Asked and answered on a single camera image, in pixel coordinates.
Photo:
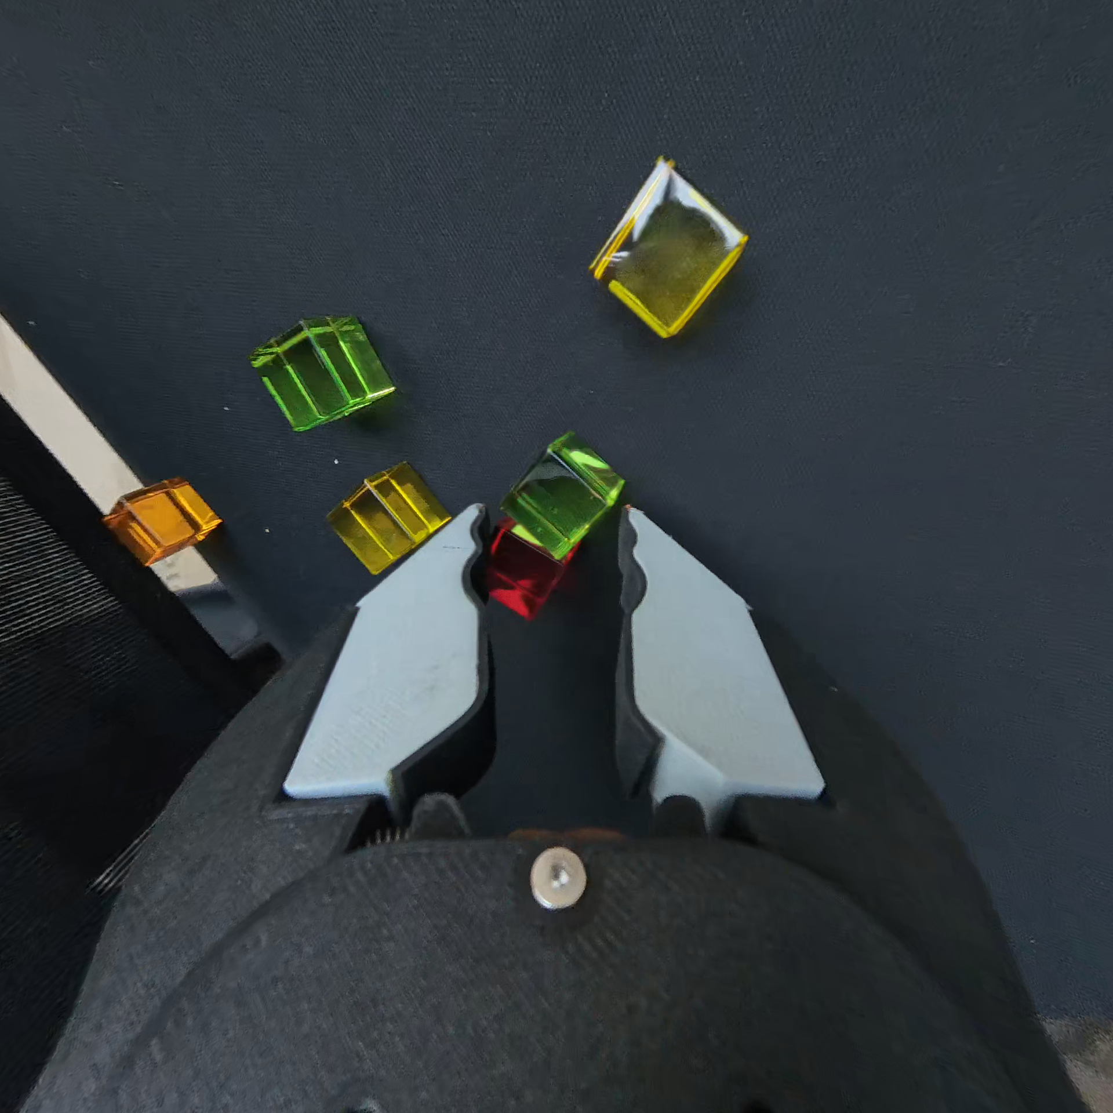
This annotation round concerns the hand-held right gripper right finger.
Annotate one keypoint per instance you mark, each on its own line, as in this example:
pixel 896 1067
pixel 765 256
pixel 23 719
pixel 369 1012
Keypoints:
pixel 709 687

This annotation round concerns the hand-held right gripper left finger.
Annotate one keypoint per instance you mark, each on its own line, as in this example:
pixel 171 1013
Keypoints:
pixel 391 687

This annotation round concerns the red transparent cube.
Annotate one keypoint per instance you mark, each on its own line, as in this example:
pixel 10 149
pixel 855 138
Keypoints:
pixel 522 578

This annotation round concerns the green transparent cube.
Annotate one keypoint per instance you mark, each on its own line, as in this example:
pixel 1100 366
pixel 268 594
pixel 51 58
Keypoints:
pixel 563 496
pixel 326 374

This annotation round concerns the orange transparent cube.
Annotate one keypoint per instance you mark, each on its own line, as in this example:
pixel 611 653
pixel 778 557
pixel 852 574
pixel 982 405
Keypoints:
pixel 163 520

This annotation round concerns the large yellow transparent cube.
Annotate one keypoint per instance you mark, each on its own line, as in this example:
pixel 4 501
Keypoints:
pixel 669 252

